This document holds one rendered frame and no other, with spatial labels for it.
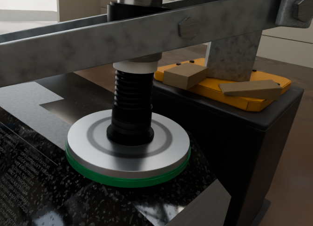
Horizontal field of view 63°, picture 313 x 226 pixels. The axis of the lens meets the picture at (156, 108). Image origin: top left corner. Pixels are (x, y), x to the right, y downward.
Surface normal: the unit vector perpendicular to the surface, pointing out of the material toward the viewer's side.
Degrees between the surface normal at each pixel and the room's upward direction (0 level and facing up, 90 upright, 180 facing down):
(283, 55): 90
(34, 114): 0
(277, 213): 0
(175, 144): 0
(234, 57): 90
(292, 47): 90
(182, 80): 90
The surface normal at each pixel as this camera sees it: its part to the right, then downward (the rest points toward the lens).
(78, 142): 0.11, -0.91
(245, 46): -0.16, 0.38
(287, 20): 0.23, 0.41
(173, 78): -0.51, 0.29
